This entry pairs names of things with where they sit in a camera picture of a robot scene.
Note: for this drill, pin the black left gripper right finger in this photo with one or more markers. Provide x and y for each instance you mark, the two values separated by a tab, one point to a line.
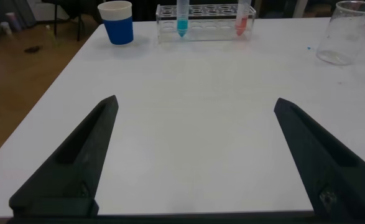
325	161

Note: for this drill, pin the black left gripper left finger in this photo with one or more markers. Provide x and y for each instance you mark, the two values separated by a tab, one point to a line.
76	161

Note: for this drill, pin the blue pigment test tube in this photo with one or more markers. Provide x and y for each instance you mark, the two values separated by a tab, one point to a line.
182	26

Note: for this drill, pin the clear glass beaker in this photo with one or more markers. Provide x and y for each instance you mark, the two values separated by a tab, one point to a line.
347	37

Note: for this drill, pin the red pigment test tube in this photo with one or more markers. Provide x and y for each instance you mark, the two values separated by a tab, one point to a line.
241	25

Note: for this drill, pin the clear acrylic test tube rack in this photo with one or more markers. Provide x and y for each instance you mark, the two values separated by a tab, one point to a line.
207	32

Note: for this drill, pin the black floor object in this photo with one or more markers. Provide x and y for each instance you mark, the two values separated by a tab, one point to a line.
33	49

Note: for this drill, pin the green plastic bottle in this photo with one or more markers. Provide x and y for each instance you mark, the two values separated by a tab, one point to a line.
49	34

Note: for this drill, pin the black four-leg chair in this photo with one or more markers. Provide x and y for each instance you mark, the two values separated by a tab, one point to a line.
79	28

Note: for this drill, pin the blue white paper cup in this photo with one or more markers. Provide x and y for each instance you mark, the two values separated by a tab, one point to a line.
118	31

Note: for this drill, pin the small white cup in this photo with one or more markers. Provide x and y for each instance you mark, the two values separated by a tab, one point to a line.
5	28

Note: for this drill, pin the pink tall cup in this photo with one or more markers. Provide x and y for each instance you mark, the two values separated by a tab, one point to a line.
13	21

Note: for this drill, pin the white drawer cabinet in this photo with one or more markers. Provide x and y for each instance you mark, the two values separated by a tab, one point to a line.
42	11

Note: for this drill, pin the grey metal locker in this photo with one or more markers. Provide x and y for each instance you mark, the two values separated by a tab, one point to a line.
20	9

